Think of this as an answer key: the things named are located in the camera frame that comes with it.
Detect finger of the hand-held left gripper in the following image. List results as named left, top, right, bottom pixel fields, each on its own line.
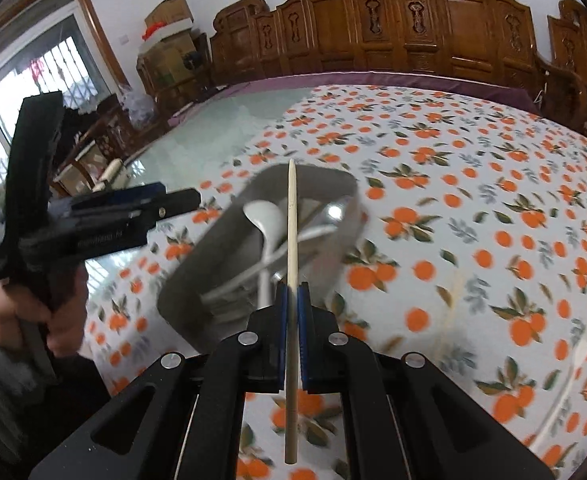
left=71, top=188, right=201, bottom=224
left=72, top=183, right=167, bottom=209

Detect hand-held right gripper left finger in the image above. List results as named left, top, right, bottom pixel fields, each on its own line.
left=28, top=282, right=288, bottom=480

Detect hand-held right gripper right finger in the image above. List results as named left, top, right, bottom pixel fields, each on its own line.
left=296, top=282, right=557, bottom=480

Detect metal tray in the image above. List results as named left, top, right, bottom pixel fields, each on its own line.
left=157, top=163, right=365, bottom=352

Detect large white spoon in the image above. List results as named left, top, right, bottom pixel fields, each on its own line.
left=242, top=199, right=285, bottom=311

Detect light wooden chopstick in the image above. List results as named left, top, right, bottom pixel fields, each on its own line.
left=284, top=159, right=298, bottom=465

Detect small white spoon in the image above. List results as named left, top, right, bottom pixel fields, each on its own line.
left=201, top=224, right=339, bottom=307

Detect person's left forearm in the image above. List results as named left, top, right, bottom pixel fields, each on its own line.
left=0, top=325, right=112, bottom=480

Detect person's left hand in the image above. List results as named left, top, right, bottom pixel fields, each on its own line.
left=0, top=266, right=89, bottom=357

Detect wooden chair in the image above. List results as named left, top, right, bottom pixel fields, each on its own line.
left=48, top=105, right=170, bottom=197

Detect clear plastic bags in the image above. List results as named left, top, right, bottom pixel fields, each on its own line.
left=120, top=87, right=155, bottom=128

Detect wooden cabinet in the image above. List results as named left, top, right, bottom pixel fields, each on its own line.
left=136, top=35, right=215, bottom=113

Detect window with metal grille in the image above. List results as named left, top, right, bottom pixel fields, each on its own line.
left=0, top=0, right=120, bottom=221

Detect cardboard boxes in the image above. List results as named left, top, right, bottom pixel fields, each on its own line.
left=138, top=0, right=209, bottom=86

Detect orange print tablecloth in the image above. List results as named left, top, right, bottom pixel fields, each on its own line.
left=81, top=84, right=587, bottom=480

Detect long carved wooden sofa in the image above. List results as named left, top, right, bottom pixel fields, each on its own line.
left=208, top=0, right=545, bottom=92

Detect carved wooden armchair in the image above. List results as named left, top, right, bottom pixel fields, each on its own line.
left=537, top=0, right=587, bottom=147

